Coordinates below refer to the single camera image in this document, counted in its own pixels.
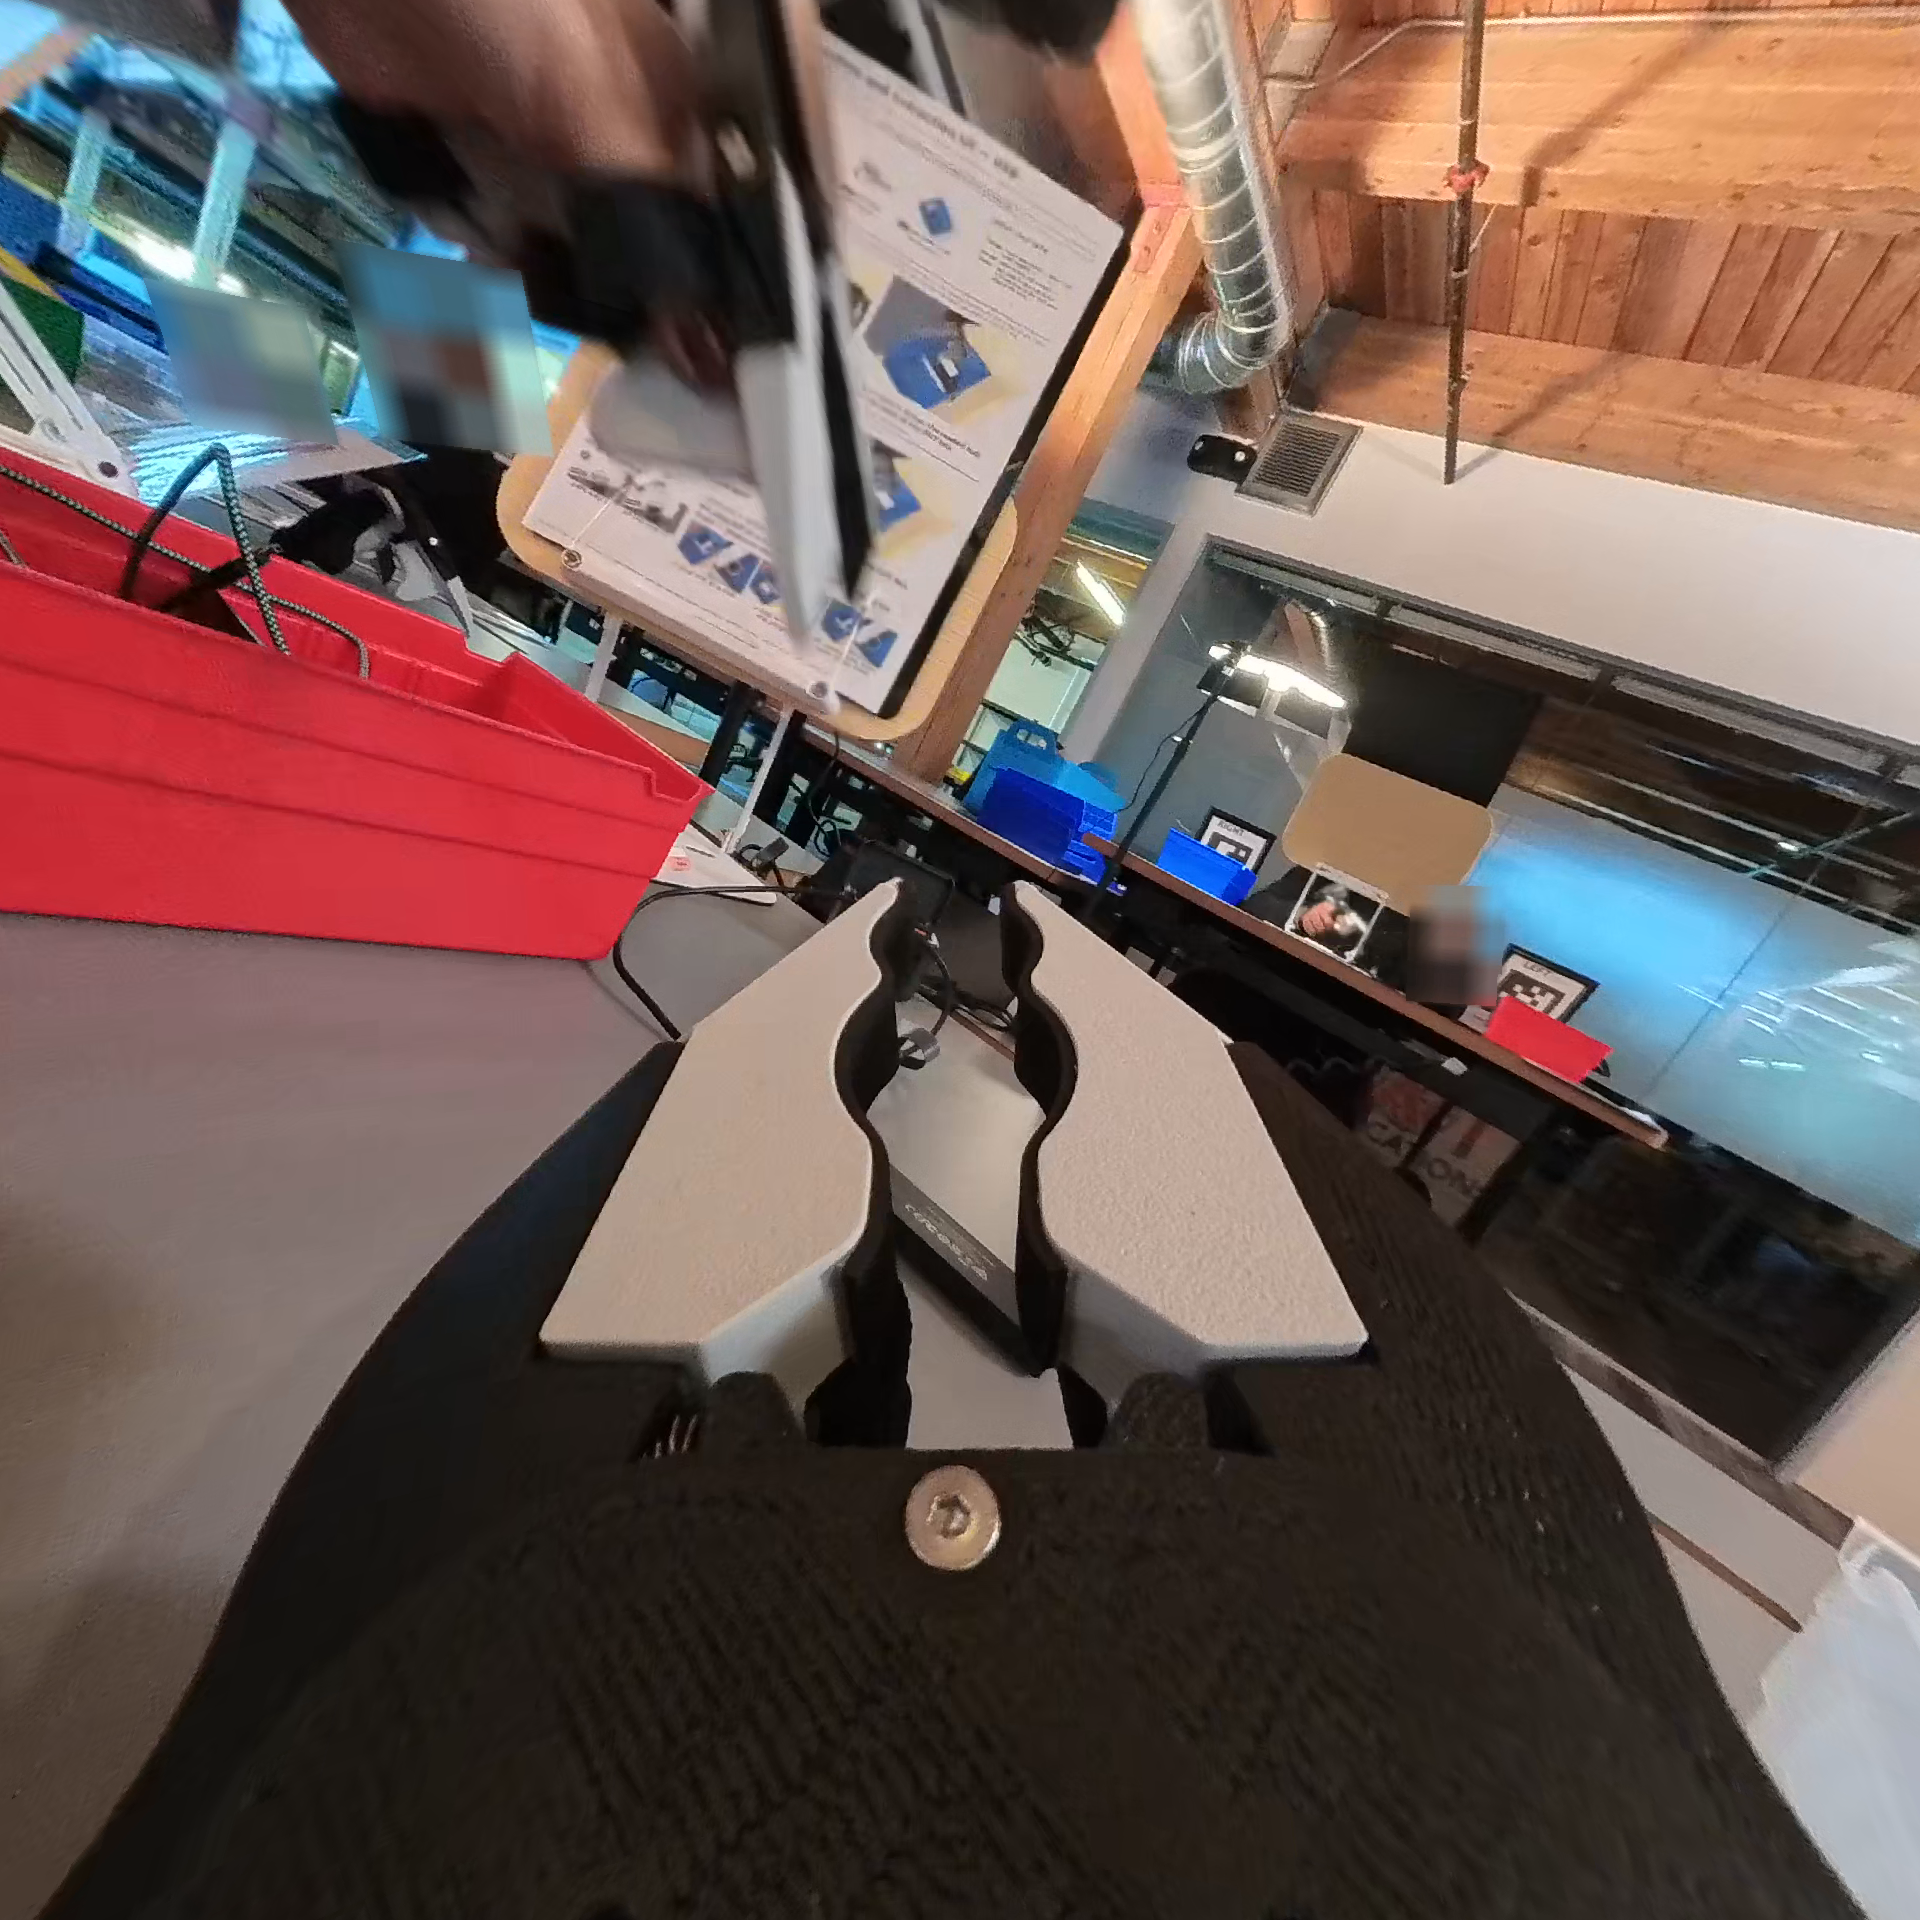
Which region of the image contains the black battery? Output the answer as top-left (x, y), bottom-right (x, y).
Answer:
top-left (897, 1153), bottom-right (1051, 1373)

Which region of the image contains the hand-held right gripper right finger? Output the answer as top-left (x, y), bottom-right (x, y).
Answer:
top-left (999, 879), bottom-right (1369, 1448)

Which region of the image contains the clear plastic bin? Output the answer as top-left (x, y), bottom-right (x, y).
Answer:
top-left (1751, 1518), bottom-right (1920, 1920)

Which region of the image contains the thin black cable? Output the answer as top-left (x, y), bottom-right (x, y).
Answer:
top-left (612, 881), bottom-right (819, 1039)

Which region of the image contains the large blue bin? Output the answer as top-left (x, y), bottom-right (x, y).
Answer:
top-left (962, 757), bottom-right (1120, 879)

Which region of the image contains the tan rounded board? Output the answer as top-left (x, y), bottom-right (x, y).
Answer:
top-left (1288, 752), bottom-right (1498, 911)

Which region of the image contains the dark-legged work table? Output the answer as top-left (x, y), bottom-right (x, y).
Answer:
top-left (810, 720), bottom-right (1144, 903)
top-left (1089, 832), bottom-right (1672, 1247)

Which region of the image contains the black display panel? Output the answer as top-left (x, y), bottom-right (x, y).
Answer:
top-left (1343, 660), bottom-right (1548, 811)

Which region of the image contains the black light stand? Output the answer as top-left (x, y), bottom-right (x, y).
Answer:
top-left (1119, 645), bottom-right (1279, 903)

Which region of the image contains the small red bin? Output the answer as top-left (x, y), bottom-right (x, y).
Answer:
top-left (1481, 993), bottom-right (1615, 1085)

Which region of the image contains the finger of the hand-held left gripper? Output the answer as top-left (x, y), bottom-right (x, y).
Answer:
top-left (817, 252), bottom-right (883, 597)
top-left (731, 161), bottom-right (846, 648)

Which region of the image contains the wooden pillar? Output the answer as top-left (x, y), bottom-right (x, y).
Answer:
top-left (891, 209), bottom-right (1209, 782)

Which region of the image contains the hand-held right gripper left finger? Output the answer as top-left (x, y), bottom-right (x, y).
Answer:
top-left (538, 879), bottom-right (918, 1448)

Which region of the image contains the small blue bin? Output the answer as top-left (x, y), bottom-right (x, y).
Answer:
top-left (1155, 828), bottom-right (1260, 904)

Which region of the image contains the wall air vent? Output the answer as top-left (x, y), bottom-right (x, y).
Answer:
top-left (1238, 412), bottom-right (1364, 515)

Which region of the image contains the large red plastic bin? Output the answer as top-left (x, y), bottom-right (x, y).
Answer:
top-left (0, 440), bottom-right (712, 961)

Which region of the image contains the person's left hand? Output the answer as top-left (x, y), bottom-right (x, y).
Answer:
top-left (286, 0), bottom-right (722, 288)

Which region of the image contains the white stand with plastic bags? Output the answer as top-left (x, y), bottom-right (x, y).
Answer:
top-left (0, 285), bottom-right (138, 489)

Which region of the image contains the instruction sign stand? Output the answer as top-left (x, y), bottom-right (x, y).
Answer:
top-left (496, 30), bottom-right (1130, 903)

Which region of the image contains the silver ceiling duct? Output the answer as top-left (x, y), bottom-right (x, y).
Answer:
top-left (1132, 0), bottom-right (1297, 395)

